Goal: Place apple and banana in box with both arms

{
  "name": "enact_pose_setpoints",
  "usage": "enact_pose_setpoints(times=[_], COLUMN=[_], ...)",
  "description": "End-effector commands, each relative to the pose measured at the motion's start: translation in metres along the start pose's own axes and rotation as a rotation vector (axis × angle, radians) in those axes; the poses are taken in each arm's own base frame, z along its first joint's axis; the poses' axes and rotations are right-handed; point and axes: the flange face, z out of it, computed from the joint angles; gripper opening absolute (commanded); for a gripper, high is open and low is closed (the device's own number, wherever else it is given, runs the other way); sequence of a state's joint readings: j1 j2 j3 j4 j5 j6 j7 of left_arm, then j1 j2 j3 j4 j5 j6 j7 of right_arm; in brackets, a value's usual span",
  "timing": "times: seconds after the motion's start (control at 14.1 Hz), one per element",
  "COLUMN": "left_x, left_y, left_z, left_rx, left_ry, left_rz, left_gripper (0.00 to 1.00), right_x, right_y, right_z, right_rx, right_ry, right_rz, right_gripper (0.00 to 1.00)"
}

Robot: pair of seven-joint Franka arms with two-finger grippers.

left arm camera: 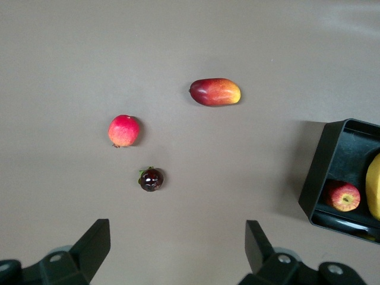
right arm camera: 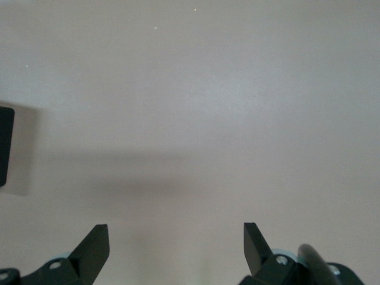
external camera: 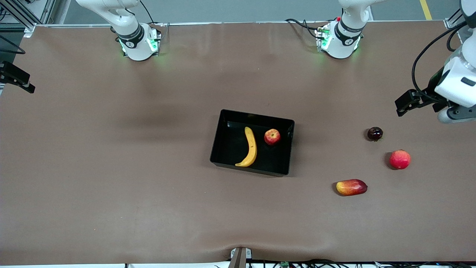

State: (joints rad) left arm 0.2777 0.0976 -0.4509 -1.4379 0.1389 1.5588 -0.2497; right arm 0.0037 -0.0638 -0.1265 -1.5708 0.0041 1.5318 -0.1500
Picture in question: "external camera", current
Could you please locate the red yellow apple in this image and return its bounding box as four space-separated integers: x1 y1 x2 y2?
264 129 281 146

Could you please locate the yellow banana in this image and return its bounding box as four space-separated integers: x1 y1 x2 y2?
235 127 258 168

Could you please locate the black plastic box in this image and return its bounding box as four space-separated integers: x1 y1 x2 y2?
209 109 295 177

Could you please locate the red pomegranate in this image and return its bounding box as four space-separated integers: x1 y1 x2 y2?
389 150 411 170

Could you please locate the red yellow mango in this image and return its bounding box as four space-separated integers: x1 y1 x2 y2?
336 179 368 197

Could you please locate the brown table mat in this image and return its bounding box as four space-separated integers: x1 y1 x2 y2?
0 22 476 265

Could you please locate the thin black cable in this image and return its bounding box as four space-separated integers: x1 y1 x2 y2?
0 34 26 55

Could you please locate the aluminium frame profile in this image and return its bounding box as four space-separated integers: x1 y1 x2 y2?
444 7 476 38
0 0 56 38

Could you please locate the black base cable bundle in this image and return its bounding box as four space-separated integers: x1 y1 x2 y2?
284 18 322 39

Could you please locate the metal table clamp bracket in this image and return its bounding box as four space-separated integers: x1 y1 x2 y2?
228 247 253 268

